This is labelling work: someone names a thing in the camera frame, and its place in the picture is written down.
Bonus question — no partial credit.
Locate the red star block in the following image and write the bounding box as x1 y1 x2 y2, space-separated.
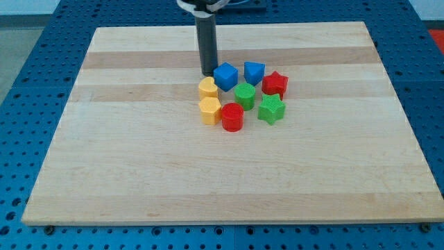
262 71 289 100

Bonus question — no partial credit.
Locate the white cable on rod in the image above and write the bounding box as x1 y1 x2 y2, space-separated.
176 0 230 19

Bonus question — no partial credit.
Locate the green cylinder block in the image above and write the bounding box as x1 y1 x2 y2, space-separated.
234 83 256 110

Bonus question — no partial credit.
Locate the blue triangular block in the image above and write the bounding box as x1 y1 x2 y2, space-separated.
244 61 266 86

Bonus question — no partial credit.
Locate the yellow heart block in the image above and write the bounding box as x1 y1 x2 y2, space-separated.
198 76 219 101

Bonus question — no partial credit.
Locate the red cylinder block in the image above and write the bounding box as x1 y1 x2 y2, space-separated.
221 103 244 132

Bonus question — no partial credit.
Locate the blue cube block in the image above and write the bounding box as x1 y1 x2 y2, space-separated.
213 62 239 92

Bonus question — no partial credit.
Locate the green star block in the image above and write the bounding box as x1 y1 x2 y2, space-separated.
257 94 286 125

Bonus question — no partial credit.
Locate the light wooden board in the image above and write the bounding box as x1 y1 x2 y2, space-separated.
22 22 443 226

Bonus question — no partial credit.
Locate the yellow hexagon block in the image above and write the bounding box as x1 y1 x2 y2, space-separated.
198 97 221 125

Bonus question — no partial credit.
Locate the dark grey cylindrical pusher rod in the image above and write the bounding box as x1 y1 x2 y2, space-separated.
195 2 218 76

